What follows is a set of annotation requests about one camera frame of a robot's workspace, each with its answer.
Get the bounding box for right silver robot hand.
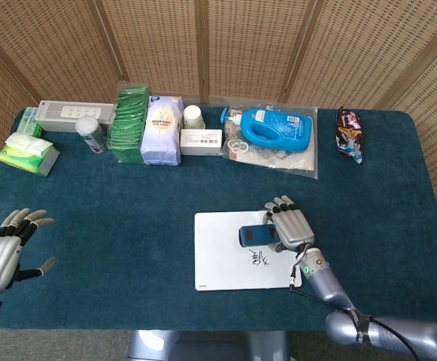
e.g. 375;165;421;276
264;194;316;253

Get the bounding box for blue board eraser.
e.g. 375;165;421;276
238;223;281;248

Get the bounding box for white drawing board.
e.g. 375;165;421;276
193;210;303;292

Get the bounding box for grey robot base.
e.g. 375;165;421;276
126;329;290;361

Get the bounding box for clear zip plastic bag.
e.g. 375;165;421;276
220;98;319;180

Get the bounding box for blue pump detergent bottle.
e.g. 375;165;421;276
220;107;314;154

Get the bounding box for open green tissue pack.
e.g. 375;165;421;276
0;132;61;177

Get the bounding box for brown snack bag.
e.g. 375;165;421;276
335;106;364;165

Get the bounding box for small white barcode box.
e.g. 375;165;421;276
179;129;223;156

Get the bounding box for dark teal table mat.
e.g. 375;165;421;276
0;106;437;332

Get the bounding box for pale green tissue pack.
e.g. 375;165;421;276
14;107;45;137

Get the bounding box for small white bottle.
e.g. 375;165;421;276
182;105;206;131

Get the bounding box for grey power strip box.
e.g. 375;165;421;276
34;99;116;132

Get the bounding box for white lavender paper bag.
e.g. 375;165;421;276
140;95;184;166

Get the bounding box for white-capped spray can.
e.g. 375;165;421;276
75;115;108;154

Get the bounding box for clear box of green sachets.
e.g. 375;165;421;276
107;81;152;164

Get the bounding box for woven rattan folding screen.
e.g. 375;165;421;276
0;0;437;260

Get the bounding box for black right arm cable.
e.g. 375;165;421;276
289;244;418;361

